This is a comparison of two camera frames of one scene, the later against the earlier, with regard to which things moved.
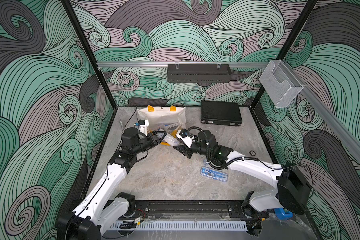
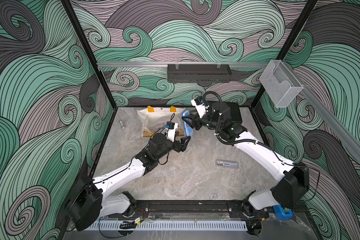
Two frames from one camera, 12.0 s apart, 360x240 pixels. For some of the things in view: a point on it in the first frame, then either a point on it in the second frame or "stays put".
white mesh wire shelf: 281,85 stays put
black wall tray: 204,74 stays put
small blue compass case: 214,174 → 188,129
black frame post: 306,14 stays put
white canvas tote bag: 171,118 stays put
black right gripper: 184,150 → 196,121
